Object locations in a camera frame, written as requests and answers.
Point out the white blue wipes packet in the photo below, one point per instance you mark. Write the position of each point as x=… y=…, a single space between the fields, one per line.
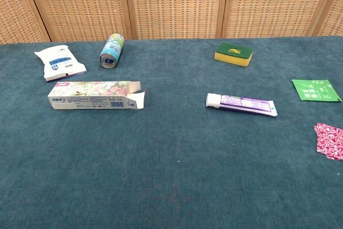
x=59 y=62

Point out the floral toothpaste carton box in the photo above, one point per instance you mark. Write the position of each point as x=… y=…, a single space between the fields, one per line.
x=88 y=97

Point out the light blue drink can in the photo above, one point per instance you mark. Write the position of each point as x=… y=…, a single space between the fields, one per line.
x=112 y=49

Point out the green tea sachet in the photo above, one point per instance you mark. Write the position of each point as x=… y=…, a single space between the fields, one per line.
x=311 y=91

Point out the teal table cloth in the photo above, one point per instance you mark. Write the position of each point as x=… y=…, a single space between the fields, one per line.
x=171 y=159

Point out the yellow green scrub sponge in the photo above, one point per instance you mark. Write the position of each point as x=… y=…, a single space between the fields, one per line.
x=225 y=48

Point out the pink white patterned packet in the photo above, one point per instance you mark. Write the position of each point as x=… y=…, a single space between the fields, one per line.
x=331 y=140

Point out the purple white toothpaste tube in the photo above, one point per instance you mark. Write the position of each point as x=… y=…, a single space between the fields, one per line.
x=241 y=103

